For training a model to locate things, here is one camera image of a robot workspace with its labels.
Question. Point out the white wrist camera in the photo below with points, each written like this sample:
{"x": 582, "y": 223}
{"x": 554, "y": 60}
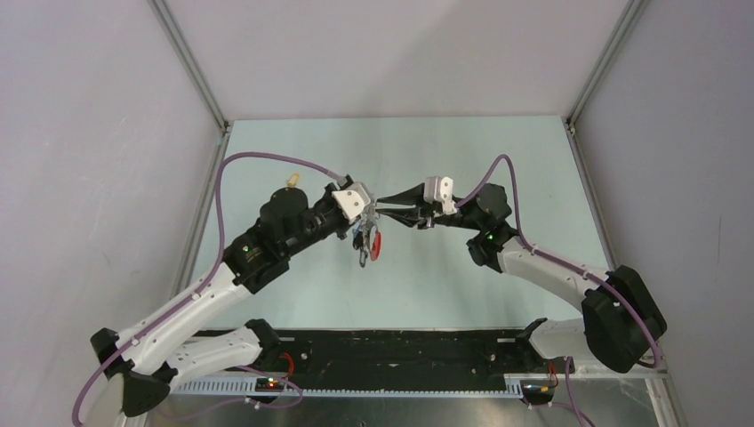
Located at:
{"x": 440, "y": 189}
{"x": 354, "y": 201}

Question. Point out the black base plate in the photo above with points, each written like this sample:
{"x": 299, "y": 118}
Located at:
{"x": 403, "y": 360}

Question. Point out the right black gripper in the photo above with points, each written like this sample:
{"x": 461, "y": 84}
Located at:
{"x": 423, "y": 216}

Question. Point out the grey slotted cable duct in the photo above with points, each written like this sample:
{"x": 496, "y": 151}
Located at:
{"x": 254, "y": 387}

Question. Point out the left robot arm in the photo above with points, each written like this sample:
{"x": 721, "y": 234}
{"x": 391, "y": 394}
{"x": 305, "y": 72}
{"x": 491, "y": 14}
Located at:
{"x": 155, "y": 358}

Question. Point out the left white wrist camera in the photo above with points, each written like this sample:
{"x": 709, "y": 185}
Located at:
{"x": 354, "y": 201}

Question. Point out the key with yellow tag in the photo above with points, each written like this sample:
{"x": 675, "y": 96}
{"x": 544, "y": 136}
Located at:
{"x": 293, "y": 180}

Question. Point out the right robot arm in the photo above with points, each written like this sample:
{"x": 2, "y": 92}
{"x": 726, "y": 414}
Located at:
{"x": 621, "y": 319}

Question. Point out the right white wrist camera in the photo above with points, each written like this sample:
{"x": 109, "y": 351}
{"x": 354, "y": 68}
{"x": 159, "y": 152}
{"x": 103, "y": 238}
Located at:
{"x": 440, "y": 189}

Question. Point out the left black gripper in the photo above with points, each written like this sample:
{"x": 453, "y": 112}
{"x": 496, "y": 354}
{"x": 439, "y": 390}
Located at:
{"x": 327, "y": 196}

